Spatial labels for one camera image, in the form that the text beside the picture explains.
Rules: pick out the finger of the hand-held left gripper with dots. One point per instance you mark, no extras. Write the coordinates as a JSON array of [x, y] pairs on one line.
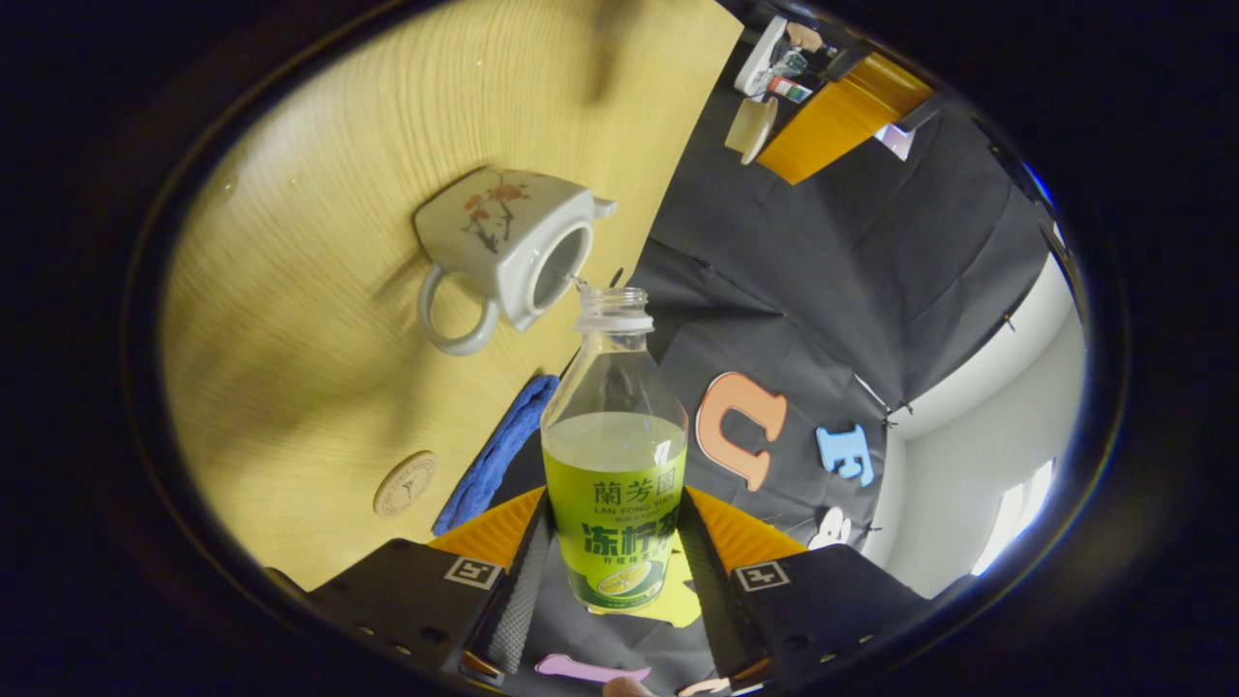
[[842, 116]]

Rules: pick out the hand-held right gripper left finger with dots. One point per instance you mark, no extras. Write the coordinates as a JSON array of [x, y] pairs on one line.
[[518, 600]]

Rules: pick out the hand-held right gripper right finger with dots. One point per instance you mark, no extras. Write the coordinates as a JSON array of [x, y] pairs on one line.
[[716, 600]]

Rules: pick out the white teacup lid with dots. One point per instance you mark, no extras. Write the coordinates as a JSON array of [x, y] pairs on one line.
[[750, 131]]

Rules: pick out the green label water bottle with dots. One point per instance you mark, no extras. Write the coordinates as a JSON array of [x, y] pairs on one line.
[[615, 503]]

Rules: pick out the round beige coaster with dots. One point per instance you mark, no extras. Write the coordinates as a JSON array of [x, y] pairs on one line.
[[405, 483]]

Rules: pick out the white ceramic teacup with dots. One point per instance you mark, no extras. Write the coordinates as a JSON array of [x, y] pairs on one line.
[[484, 237]]

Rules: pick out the computer monitor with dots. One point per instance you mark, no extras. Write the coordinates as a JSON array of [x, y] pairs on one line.
[[895, 142]]

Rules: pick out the white side table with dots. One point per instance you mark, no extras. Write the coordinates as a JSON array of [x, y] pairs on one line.
[[760, 53]]

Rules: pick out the blue towel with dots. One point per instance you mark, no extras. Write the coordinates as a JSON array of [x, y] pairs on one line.
[[498, 450]]

